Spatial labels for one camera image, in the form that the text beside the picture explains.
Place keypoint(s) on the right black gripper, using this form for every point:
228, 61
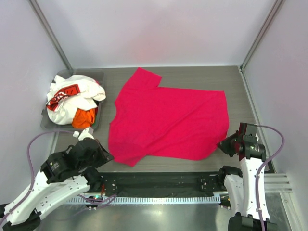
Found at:
224, 145

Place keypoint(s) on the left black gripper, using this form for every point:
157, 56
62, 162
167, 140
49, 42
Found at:
105, 157

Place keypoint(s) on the pink t shirt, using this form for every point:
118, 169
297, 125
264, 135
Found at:
166, 121

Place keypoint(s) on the white t shirt red print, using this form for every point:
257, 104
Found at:
66, 95

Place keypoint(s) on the clear plastic bin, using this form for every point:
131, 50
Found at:
47, 124

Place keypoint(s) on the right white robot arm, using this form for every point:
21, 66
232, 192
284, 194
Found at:
245, 185

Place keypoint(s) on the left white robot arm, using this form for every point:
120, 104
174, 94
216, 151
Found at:
63, 176

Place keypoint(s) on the green t shirt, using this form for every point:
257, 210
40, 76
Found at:
95, 123

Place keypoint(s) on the orange t shirt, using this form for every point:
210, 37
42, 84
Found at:
84, 119

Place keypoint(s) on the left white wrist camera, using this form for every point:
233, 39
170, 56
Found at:
84, 134

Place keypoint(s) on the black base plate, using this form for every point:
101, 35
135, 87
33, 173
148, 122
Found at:
162, 184

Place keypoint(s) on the white slotted cable duct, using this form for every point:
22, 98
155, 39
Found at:
215, 199

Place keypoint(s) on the right aluminium frame post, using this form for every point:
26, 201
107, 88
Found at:
261, 34

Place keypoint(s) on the aluminium frame post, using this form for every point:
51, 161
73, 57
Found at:
261, 34
51, 35

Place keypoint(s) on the left aluminium frame post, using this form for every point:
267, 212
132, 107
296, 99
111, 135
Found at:
51, 35

